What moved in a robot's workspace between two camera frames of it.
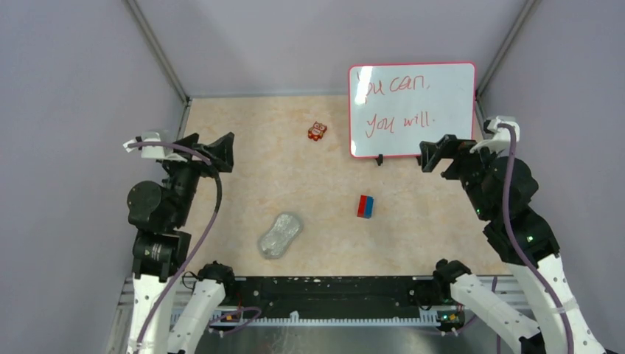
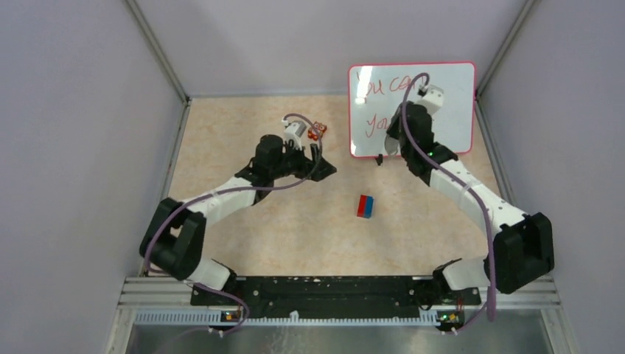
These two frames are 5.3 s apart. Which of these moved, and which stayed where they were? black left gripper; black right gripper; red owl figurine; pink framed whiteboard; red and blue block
Moved: black left gripper; black right gripper
Stayed: red and blue block; red owl figurine; pink framed whiteboard
